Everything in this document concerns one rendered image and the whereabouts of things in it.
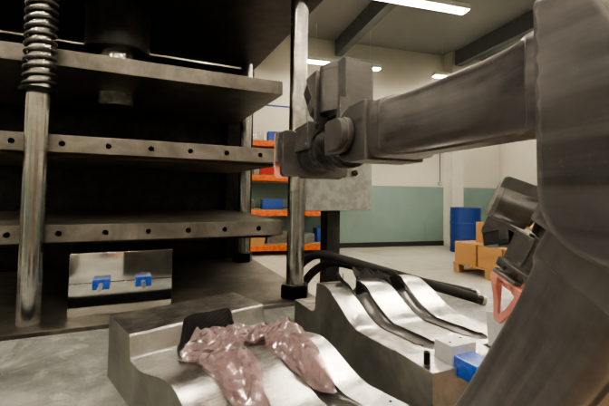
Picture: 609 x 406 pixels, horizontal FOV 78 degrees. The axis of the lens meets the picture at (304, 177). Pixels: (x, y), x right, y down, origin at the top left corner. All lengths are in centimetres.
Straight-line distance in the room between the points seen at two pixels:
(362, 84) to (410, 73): 844
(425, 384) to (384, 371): 10
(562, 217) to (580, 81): 6
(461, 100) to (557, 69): 8
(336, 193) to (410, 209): 706
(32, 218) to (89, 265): 19
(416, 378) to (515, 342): 40
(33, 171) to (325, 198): 92
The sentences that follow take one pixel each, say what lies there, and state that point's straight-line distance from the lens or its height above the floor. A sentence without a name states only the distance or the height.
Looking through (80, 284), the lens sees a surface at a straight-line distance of 125.
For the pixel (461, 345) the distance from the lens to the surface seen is 66.
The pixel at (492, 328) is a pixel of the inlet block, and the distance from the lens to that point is 74.
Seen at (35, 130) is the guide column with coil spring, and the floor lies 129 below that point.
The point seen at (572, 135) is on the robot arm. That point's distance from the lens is 20.
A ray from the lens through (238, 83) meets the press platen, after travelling 134.
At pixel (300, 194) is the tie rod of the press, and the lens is 126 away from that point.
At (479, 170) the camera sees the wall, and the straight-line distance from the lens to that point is 960.
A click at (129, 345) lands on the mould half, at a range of 71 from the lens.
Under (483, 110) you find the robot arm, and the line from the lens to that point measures 26.
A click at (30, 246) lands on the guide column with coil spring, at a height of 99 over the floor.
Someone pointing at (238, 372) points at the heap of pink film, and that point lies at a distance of 56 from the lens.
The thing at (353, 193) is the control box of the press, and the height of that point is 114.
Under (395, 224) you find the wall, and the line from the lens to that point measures 834.
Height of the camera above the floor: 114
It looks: 2 degrees up
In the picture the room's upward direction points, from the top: 1 degrees clockwise
